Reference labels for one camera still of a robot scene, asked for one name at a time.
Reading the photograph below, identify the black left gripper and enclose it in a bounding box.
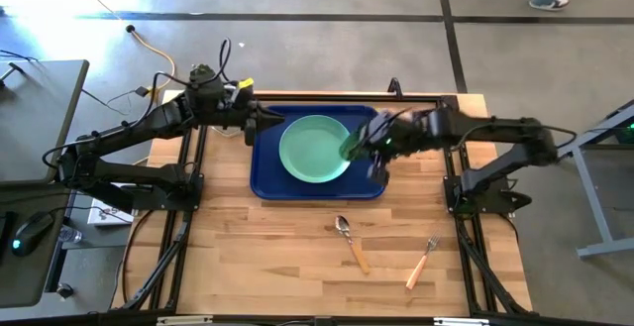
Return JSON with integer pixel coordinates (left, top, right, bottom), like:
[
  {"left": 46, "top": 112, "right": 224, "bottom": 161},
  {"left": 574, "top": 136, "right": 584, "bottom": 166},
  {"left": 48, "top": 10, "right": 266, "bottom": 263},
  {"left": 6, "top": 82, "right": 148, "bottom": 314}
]
[{"left": 225, "top": 87, "right": 286, "bottom": 148}]

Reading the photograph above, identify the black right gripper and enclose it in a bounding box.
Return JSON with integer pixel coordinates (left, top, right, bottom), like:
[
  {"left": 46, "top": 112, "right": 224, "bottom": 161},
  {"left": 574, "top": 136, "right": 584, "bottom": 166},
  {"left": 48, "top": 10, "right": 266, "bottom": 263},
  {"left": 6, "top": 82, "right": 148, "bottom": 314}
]
[{"left": 357, "top": 109, "right": 440, "bottom": 187}]

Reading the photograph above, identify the green faceted plastic cup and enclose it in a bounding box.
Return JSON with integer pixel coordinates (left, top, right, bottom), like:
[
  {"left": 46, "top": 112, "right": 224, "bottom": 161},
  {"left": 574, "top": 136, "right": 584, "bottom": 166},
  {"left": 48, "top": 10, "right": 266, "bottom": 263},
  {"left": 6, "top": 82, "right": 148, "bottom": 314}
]
[{"left": 339, "top": 127, "right": 371, "bottom": 163}]

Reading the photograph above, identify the mint green plate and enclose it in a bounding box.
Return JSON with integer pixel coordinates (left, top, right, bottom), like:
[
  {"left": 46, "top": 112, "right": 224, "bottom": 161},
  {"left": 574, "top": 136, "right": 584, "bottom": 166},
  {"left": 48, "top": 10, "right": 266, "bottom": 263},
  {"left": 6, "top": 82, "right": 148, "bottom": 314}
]
[{"left": 278, "top": 114, "right": 352, "bottom": 184}]

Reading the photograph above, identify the spoon with wooden handle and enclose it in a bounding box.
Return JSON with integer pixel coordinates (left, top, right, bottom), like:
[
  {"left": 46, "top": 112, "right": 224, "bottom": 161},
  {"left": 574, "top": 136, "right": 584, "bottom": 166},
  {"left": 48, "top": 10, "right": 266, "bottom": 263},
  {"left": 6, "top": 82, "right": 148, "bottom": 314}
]
[{"left": 335, "top": 215, "right": 371, "bottom": 275}]

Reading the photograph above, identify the fork with wooden handle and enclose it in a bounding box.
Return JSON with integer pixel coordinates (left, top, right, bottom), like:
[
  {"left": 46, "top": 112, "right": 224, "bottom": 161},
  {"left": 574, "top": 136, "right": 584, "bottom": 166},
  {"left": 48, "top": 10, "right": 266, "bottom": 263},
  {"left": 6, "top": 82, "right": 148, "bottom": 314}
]
[{"left": 405, "top": 230, "right": 443, "bottom": 291}]

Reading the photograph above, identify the blue plastic tray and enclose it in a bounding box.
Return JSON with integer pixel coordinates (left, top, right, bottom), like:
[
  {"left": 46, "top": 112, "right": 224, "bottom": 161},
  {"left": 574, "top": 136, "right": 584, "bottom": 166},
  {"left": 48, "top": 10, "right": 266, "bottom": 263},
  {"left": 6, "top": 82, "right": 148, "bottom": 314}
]
[{"left": 250, "top": 104, "right": 387, "bottom": 202}]

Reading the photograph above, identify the tall green cactus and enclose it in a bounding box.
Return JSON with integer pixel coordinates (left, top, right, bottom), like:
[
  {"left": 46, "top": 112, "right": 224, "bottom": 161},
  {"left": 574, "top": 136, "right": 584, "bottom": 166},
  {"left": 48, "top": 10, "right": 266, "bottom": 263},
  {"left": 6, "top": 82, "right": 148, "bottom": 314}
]
[{"left": 190, "top": 62, "right": 214, "bottom": 84}]

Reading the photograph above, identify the white printed box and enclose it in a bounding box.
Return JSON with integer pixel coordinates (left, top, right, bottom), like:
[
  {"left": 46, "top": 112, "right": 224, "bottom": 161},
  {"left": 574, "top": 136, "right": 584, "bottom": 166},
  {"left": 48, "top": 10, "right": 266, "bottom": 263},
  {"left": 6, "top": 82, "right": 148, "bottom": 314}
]
[{"left": 87, "top": 182, "right": 136, "bottom": 228}]

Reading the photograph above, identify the clear water bottle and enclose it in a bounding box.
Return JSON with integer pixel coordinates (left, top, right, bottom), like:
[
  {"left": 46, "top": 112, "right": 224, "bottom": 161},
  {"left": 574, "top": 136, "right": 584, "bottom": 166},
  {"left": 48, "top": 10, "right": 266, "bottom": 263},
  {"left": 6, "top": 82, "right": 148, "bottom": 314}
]
[{"left": 58, "top": 225, "right": 84, "bottom": 246}]

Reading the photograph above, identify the grey desk top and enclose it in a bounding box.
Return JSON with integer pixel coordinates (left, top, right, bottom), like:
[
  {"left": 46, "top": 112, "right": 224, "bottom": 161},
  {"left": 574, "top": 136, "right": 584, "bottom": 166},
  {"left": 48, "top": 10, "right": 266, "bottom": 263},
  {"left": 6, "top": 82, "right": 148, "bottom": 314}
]
[{"left": 0, "top": 59, "right": 90, "bottom": 186}]

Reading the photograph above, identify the black computer mouse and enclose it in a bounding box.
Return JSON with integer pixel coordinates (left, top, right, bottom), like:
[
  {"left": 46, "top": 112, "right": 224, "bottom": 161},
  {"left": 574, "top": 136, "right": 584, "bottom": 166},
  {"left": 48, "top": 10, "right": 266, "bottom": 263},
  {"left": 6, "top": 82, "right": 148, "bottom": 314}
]
[{"left": 10, "top": 210, "right": 56, "bottom": 258}]

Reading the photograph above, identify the dark desk top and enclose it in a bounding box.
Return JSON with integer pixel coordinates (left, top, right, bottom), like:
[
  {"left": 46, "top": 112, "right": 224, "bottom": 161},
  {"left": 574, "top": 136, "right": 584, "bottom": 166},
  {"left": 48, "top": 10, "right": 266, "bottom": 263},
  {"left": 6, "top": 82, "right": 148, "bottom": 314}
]
[{"left": 0, "top": 181, "right": 75, "bottom": 310}]

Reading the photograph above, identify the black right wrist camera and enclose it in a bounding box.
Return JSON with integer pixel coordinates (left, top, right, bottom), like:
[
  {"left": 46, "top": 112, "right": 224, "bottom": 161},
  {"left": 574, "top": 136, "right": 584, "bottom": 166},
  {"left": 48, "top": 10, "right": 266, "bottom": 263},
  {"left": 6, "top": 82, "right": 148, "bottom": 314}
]
[{"left": 373, "top": 127, "right": 398, "bottom": 152}]

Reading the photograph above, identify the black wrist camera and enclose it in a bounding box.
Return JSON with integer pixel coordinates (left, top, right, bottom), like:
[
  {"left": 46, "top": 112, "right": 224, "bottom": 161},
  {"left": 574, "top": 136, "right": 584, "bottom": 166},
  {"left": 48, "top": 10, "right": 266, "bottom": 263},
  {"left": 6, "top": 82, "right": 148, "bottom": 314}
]
[
  {"left": 373, "top": 127, "right": 398, "bottom": 152},
  {"left": 225, "top": 87, "right": 252, "bottom": 112}
]

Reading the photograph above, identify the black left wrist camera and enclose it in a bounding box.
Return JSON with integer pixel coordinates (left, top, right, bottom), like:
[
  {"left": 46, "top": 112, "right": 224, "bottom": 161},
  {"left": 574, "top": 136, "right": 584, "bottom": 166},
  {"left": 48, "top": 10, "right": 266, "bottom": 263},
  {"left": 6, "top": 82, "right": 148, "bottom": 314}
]
[{"left": 225, "top": 87, "right": 252, "bottom": 112}]

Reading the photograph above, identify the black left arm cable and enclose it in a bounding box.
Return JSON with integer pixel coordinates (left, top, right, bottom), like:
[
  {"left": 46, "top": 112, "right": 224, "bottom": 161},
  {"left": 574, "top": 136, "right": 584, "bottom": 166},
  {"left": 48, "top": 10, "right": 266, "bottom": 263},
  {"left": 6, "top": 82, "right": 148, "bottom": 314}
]
[{"left": 42, "top": 37, "right": 233, "bottom": 168}]

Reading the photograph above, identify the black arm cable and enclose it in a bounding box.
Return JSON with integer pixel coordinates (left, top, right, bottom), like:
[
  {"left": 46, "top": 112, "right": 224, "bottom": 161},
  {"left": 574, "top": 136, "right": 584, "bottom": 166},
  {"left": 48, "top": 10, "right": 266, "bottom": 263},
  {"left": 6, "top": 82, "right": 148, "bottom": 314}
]
[
  {"left": 450, "top": 123, "right": 579, "bottom": 150},
  {"left": 42, "top": 37, "right": 233, "bottom": 168}
]

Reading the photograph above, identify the yellow floor cable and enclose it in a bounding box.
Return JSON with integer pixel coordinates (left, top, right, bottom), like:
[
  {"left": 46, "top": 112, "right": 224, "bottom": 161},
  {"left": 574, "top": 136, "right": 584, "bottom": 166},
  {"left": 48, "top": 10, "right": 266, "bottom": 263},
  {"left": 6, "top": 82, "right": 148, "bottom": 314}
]
[{"left": 63, "top": 0, "right": 178, "bottom": 94}]

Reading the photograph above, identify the black aluminium table frame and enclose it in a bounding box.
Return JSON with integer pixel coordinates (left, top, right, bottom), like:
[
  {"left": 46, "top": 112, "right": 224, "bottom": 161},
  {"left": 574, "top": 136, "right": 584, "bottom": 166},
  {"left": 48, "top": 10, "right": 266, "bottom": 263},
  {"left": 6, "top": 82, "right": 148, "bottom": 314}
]
[{"left": 111, "top": 90, "right": 534, "bottom": 326}]

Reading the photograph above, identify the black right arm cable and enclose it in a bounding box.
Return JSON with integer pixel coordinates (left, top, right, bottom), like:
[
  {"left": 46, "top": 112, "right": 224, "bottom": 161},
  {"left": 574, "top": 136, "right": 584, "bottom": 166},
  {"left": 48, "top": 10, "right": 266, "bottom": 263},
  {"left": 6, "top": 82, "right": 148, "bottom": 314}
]
[{"left": 450, "top": 123, "right": 579, "bottom": 150}]

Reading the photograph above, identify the silver metal bracket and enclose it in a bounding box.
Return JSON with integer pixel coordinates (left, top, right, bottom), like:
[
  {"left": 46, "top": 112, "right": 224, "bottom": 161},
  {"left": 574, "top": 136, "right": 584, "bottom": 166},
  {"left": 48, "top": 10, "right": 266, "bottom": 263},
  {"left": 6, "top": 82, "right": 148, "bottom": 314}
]
[
  {"left": 434, "top": 317, "right": 491, "bottom": 326},
  {"left": 157, "top": 315, "right": 214, "bottom": 326}
]

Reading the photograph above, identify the grey metal table frame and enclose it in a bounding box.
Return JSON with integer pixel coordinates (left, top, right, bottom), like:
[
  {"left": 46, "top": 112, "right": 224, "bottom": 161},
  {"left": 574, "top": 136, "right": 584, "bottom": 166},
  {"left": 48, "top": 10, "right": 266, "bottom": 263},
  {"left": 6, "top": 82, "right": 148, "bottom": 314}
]
[{"left": 558, "top": 100, "right": 634, "bottom": 261}]

